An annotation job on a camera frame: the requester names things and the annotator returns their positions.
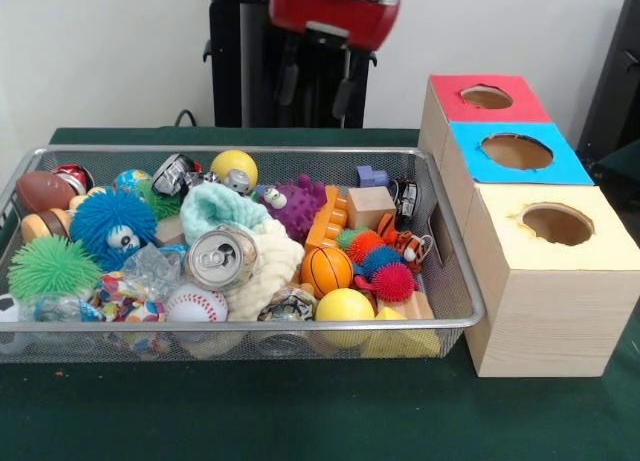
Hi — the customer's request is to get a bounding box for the plain yellow ball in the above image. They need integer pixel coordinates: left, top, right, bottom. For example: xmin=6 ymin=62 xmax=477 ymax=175
xmin=315 ymin=288 xmax=376 ymax=347

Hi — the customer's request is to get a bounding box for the orange toy basketball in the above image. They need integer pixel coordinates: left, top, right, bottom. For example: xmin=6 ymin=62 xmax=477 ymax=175
xmin=300 ymin=246 xmax=355 ymax=300

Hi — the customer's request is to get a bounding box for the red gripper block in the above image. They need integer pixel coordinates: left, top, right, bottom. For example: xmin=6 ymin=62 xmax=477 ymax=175
xmin=268 ymin=0 xmax=403 ymax=117

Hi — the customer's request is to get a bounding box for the cream knitted cloth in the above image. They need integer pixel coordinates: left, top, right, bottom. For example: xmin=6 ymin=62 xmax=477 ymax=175
xmin=224 ymin=218 xmax=306 ymax=322

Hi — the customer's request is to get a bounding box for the blue spiky puffer ball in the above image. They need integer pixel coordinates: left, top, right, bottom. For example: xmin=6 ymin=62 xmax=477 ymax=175
xmin=69 ymin=185 xmax=159 ymax=272

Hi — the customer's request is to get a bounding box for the mint green knitted cloth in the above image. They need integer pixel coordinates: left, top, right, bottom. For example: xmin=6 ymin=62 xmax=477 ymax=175
xmin=179 ymin=183 xmax=269 ymax=242

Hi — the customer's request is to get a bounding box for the confetti print cloth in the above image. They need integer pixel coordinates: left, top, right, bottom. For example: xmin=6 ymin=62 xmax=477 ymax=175
xmin=94 ymin=272 xmax=168 ymax=323

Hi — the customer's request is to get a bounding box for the shallow wire mesh bin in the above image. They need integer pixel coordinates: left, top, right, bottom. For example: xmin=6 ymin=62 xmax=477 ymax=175
xmin=0 ymin=144 xmax=487 ymax=365

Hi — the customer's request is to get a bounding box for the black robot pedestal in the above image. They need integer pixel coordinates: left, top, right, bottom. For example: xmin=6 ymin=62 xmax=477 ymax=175
xmin=192 ymin=0 xmax=404 ymax=129

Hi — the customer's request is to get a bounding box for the purple spiky monster toy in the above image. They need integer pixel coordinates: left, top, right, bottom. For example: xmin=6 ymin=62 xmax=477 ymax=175
xmin=257 ymin=173 xmax=329 ymax=243

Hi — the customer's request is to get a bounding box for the brown toy football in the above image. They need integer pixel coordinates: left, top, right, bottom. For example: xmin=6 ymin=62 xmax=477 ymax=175
xmin=16 ymin=170 xmax=77 ymax=213

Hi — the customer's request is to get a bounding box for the silver drink can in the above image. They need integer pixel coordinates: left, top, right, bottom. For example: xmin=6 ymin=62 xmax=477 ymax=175
xmin=184 ymin=225 xmax=260 ymax=291

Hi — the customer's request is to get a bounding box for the wooden box with three holes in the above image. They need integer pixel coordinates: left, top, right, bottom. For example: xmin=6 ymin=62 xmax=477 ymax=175
xmin=418 ymin=73 xmax=629 ymax=378

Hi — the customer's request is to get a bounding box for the green spiky puffer ball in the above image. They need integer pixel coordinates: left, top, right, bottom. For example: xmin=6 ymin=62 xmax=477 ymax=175
xmin=7 ymin=234 xmax=104 ymax=302

